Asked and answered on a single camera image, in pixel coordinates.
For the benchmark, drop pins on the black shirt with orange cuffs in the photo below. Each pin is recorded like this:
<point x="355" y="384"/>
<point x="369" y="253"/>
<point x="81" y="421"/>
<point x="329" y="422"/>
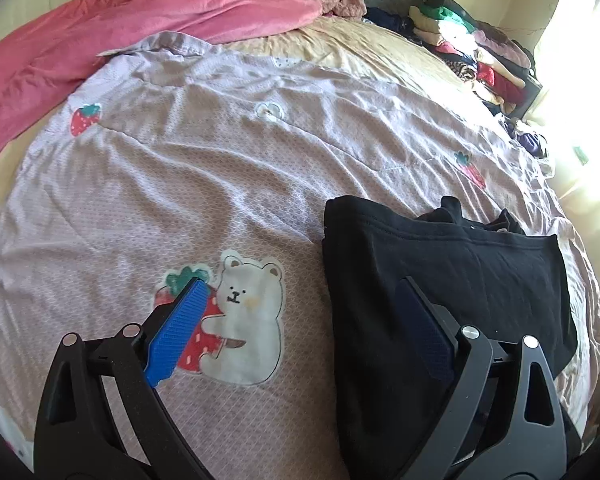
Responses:
<point x="390" y="260"/>

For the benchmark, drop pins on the pile of folded clothes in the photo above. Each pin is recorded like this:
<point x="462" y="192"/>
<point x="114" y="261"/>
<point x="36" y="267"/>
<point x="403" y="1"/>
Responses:
<point x="460" y="40"/>

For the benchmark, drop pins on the purple garment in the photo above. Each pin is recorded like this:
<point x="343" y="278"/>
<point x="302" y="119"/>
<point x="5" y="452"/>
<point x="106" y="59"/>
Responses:
<point x="532" y="142"/>

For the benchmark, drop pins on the black box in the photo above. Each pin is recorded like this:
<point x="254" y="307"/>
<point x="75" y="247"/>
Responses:
<point x="527" y="97"/>

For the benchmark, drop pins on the pink blanket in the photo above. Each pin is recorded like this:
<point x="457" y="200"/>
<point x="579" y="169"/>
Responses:
<point x="130" y="25"/>

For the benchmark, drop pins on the dark blue garment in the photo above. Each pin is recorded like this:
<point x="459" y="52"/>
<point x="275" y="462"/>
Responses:
<point x="387" y="20"/>

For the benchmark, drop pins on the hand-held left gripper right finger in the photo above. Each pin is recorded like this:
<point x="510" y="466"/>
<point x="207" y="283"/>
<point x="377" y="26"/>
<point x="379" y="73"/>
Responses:
<point x="427" y="335"/>

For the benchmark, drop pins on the beige bed sheet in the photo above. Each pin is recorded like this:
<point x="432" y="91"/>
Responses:
<point x="370" y="45"/>

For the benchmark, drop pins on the lilac printed blanket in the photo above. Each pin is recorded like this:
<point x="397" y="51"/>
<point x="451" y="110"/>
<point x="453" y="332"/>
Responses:
<point x="205" y="170"/>

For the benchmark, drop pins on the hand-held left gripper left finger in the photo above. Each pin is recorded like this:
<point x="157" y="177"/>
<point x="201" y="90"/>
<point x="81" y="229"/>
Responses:
<point x="180" y="330"/>

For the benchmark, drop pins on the light curtain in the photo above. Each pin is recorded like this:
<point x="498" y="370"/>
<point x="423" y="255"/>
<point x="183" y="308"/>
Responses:
<point x="575" y="85"/>

